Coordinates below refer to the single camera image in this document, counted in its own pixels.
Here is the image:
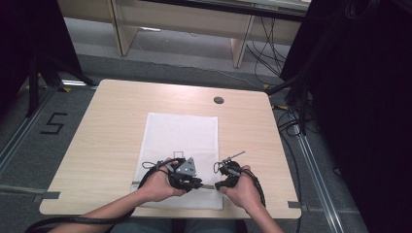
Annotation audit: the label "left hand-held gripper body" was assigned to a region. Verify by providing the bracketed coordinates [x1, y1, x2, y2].
[156, 156, 204, 192]

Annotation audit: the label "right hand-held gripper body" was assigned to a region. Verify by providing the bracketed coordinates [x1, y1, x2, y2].
[213, 150, 247, 191]

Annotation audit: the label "white cloth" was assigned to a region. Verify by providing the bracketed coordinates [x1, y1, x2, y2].
[130, 112, 224, 211]

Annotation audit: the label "person's right hand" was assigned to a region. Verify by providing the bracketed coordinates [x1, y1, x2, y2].
[220, 164, 264, 212]

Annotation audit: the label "person's left hand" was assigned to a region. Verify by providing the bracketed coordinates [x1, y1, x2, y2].
[137, 157, 188, 204]

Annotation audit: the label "black metal stand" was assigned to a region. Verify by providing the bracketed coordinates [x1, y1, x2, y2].
[265, 73, 313, 136]
[26, 52, 95, 118]

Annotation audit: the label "black curtain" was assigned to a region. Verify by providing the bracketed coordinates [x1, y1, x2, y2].
[280, 0, 412, 233]
[0, 0, 86, 110]

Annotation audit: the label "light wooden desk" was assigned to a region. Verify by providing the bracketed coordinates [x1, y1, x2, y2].
[57, 0, 313, 69]

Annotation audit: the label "thick black right gripper cable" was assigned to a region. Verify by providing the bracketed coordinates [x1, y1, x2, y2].
[241, 167, 267, 209]

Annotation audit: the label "black floor cables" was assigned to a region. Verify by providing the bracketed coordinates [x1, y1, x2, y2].
[271, 102, 314, 233]

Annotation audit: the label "metal floor rail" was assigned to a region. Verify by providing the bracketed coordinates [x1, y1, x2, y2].
[291, 110, 345, 233]
[0, 86, 63, 174]

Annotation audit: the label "black cables under desk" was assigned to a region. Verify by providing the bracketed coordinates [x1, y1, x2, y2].
[245, 16, 292, 79]

